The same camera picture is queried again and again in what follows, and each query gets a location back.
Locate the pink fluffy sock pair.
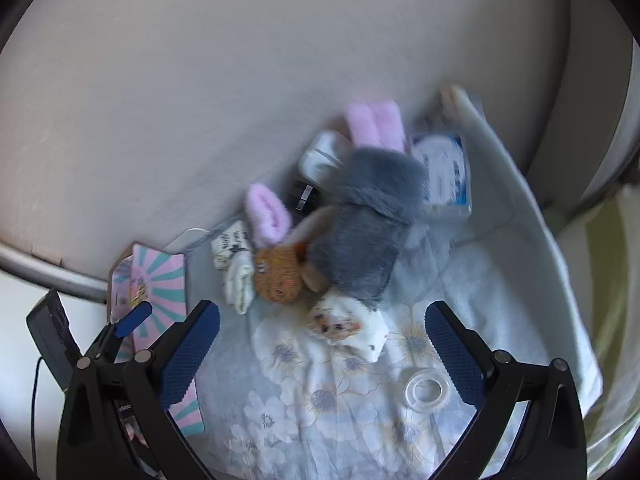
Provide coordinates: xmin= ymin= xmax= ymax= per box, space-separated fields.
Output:
xmin=346 ymin=101 xmax=406 ymax=153

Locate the grey metal pole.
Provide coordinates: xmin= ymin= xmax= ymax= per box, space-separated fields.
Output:
xmin=0 ymin=243 xmax=108 ymax=304

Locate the white patterned sock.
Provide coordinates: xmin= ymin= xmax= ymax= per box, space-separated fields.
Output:
xmin=307 ymin=289 xmax=390 ymax=363

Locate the black device with cable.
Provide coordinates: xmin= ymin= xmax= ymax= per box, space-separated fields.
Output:
xmin=26 ymin=288 xmax=81 ymax=391

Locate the cardboard box pink teal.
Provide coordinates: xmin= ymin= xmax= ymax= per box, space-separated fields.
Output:
xmin=107 ymin=242 xmax=207 ymax=437

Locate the pink fluffy rolled sock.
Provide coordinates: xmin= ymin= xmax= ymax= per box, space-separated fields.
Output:
xmin=244 ymin=183 xmax=292 ymax=248

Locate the grey fluffy plush cloth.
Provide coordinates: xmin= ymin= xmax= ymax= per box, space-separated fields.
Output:
xmin=307 ymin=148 xmax=424 ymax=304

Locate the clear tape roll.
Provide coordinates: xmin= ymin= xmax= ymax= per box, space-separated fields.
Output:
xmin=405 ymin=368 xmax=451 ymax=414

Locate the yellow green bedding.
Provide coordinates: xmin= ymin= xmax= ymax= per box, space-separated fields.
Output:
xmin=544 ymin=185 xmax=639 ymax=479

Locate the white earphone case tray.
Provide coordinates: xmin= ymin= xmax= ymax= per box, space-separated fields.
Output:
xmin=297 ymin=130 xmax=352 ymax=190

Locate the white star print sock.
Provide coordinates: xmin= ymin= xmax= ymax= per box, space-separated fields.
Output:
xmin=210 ymin=220 xmax=253 ymax=271

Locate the blue white packet box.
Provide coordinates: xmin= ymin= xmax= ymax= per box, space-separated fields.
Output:
xmin=412 ymin=133 xmax=472 ymax=220

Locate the floral blue white cloth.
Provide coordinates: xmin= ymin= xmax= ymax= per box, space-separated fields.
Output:
xmin=176 ymin=86 xmax=604 ymax=480

